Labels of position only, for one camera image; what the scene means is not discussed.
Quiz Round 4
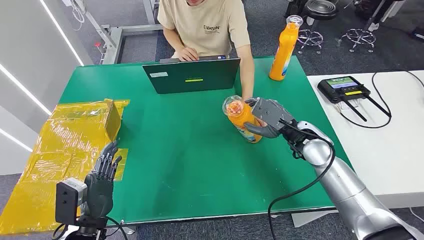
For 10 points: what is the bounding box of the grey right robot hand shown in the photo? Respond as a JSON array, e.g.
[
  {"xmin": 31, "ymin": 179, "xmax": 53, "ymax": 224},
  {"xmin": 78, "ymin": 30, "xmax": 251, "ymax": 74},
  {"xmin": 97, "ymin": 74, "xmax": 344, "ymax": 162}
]
[{"xmin": 244, "ymin": 97, "xmax": 297, "ymax": 139}]

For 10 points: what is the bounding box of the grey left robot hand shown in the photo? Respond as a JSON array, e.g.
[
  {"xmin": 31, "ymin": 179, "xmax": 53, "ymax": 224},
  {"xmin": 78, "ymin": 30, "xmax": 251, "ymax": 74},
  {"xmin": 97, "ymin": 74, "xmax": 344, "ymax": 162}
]
[{"xmin": 82, "ymin": 140, "xmax": 123, "ymax": 220}]

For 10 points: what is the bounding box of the person's right hand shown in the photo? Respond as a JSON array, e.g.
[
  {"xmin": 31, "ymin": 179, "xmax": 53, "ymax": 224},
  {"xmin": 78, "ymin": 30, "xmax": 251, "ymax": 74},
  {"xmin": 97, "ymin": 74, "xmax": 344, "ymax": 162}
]
[{"xmin": 178, "ymin": 46, "xmax": 200, "ymax": 63}]

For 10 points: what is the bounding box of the orange Tide detergent bottle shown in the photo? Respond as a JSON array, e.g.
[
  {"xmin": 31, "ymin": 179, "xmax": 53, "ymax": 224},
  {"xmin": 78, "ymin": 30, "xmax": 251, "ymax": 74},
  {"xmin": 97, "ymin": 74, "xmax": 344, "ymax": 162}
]
[{"xmin": 222, "ymin": 95, "xmax": 264, "ymax": 144}]

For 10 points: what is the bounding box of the dark green laptop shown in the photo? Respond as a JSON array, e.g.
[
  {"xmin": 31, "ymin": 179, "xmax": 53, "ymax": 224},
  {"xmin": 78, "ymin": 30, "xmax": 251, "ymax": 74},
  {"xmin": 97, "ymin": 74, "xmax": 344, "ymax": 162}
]
[{"xmin": 142, "ymin": 54, "xmax": 242, "ymax": 95}]

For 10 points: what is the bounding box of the person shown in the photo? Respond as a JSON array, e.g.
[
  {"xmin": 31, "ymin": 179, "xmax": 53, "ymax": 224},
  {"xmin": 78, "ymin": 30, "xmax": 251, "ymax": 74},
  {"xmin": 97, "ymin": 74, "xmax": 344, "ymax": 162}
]
[{"xmin": 157, "ymin": 0, "xmax": 256, "ymax": 102}]

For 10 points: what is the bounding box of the yellow taped cardboard box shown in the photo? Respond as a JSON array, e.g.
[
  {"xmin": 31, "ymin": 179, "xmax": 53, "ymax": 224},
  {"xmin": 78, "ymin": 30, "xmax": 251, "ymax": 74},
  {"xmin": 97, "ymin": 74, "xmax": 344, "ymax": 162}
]
[{"xmin": 0, "ymin": 98, "xmax": 131, "ymax": 236}]

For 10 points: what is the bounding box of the black remote controller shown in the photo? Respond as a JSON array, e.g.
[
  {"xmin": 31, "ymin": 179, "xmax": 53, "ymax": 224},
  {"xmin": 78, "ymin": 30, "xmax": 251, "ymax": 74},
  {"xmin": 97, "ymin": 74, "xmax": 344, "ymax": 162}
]
[{"xmin": 317, "ymin": 76, "xmax": 392, "ymax": 123}]

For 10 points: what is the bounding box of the black round stool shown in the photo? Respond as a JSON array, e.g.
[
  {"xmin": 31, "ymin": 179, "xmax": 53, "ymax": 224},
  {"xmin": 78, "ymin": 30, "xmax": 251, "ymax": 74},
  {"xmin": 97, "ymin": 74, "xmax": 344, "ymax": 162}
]
[{"xmin": 296, "ymin": 0, "xmax": 339, "ymax": 55}]

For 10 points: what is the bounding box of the chrome stool base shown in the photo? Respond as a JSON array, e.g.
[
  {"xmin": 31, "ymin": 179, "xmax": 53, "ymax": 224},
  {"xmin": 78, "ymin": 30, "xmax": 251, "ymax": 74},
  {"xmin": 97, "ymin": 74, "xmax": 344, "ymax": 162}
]
[{"xmin": 337, "ymin": 28, "xmax": 378, "ymax": 53}]

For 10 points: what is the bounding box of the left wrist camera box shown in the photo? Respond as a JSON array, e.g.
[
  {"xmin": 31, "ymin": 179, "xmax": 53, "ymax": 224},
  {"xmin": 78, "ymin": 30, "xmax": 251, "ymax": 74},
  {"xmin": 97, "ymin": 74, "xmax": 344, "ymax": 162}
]
[{"xmin": 54, "ymin": 177, "xmax": 88, "ymax": 226}]

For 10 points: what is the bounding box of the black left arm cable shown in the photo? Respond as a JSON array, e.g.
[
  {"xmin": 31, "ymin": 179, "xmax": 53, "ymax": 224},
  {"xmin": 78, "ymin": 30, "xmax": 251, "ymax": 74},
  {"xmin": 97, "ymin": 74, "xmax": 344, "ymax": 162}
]
[{"xmin": 51, "ymin": 216, "xmax": 129, "ymax": 240}]

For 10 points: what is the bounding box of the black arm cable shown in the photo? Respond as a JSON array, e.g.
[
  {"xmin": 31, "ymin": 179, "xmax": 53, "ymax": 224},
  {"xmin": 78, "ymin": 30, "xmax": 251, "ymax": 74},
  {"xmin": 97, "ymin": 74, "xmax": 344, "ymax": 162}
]
[
  {"xmin": 51, "ymin": 216, "xmax": 129, "ymax": 240},
  {"xmin": 267, "ymin": 119, "xmax": 336, "ymax": 240}
]

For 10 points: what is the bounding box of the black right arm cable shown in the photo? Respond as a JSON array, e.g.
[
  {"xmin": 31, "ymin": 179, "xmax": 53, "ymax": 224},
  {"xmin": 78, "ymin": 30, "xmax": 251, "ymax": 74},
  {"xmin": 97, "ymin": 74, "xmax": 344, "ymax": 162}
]
[{"xmin": 267, "ymin": 119, "xmax": 336, "ymax": 240}]

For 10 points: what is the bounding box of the grey metal frame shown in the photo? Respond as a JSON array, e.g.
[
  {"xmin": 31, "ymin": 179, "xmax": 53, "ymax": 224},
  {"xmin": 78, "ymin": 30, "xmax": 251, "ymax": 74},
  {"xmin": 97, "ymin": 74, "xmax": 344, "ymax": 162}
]
[{"xmin": 61, "ymin": 0, "xmax": 163, "ymax": 65}]

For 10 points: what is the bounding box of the black cable on white table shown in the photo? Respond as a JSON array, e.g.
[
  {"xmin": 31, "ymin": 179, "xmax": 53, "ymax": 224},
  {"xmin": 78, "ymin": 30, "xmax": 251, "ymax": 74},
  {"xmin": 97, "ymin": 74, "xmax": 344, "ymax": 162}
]
[{"xmin": 337, "ymin": 69, "xmax": 424, "ymax": 129}]

